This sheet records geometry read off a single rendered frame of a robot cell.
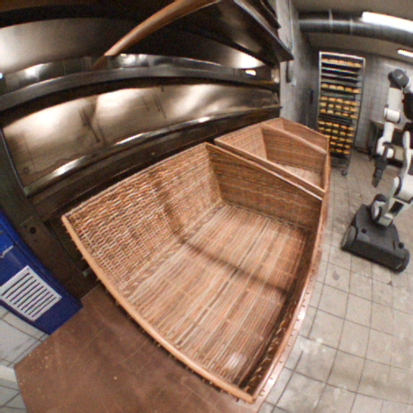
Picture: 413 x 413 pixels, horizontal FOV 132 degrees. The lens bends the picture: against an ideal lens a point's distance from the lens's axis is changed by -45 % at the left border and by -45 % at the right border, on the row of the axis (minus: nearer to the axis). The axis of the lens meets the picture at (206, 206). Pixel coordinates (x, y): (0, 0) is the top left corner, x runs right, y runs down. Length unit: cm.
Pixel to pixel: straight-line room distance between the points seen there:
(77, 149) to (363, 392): 153
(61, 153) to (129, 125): 19
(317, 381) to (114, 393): 92
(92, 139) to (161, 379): 56
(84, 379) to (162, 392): 20
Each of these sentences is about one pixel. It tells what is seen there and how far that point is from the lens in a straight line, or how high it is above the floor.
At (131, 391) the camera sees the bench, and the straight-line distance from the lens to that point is 48.
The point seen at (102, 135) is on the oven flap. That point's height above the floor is 98.
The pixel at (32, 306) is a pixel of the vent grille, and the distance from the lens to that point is 57.
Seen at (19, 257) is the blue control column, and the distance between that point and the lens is 48.
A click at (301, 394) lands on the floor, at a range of 110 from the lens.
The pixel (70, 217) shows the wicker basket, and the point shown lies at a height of 84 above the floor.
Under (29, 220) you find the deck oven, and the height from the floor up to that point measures 87.
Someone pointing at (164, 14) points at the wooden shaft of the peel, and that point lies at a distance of 38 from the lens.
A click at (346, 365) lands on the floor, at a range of 122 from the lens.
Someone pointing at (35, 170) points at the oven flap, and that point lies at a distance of 43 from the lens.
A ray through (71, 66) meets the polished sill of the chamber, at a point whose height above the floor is 116.
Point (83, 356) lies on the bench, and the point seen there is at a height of 58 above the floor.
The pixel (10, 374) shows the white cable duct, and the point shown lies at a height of 54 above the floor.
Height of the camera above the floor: 102
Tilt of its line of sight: 35 degrees down
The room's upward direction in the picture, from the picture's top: 6 degrees counter-clockwise
